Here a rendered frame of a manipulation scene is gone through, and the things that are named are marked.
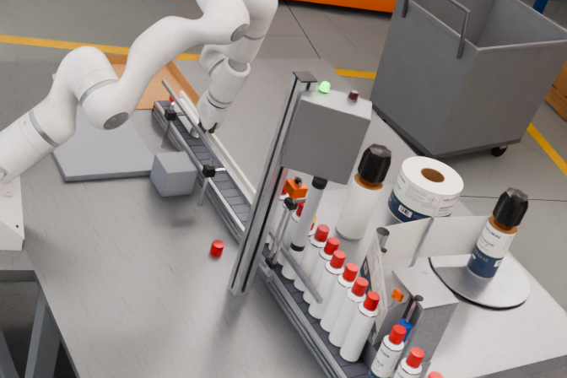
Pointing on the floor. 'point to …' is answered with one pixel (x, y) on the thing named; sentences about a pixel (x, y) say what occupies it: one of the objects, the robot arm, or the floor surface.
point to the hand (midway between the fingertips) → (202, 127)
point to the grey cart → (465, 68)
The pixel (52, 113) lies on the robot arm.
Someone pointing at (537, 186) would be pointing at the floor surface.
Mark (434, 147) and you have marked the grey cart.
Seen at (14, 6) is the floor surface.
